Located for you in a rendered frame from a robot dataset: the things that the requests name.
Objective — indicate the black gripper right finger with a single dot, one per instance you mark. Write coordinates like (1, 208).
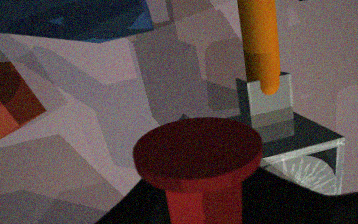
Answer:
(269, 199)

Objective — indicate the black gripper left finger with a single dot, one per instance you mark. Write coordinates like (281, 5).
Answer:
(144, 204)

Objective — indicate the reddish-brown box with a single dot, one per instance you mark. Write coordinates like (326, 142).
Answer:
(18, 104)

